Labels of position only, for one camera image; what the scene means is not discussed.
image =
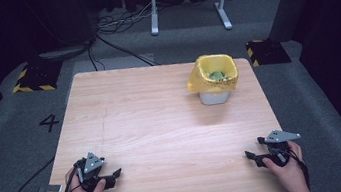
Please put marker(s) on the person's right hand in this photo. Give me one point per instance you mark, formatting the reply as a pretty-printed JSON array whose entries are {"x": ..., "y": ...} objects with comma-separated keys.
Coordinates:
[{"x": 287, "y": 174}]

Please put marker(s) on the grey tape strip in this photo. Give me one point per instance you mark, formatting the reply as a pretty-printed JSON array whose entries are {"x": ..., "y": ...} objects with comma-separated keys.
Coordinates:
[{"x": 50, "y": 189}]

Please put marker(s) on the dark equipment base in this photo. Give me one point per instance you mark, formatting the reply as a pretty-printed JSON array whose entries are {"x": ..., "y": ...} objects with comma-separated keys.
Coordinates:
[{"x": 64, "y": 52}]

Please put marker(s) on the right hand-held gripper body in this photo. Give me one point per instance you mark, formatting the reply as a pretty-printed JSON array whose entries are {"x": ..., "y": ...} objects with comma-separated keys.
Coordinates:
[{"x": 278, "y": 143}]

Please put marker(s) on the black yellow striped floor block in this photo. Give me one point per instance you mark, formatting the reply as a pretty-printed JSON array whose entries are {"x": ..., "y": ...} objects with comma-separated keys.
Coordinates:
[
  {"x": 36, "y": 77},
  {"x": 266, "y": 51}
]

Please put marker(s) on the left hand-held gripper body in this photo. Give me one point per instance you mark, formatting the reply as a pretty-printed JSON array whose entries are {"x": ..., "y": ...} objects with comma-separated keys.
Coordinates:
[{"x": 91, "y": 164}]

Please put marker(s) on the yellow bin bag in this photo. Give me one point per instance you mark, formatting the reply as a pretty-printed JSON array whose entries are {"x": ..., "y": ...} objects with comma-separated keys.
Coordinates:
[{"x": 203, "y": 81}]

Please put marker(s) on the green crumpled waste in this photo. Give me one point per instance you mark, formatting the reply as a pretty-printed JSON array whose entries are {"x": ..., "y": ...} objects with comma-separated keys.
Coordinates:
[{"x": 217, "y": 75}]

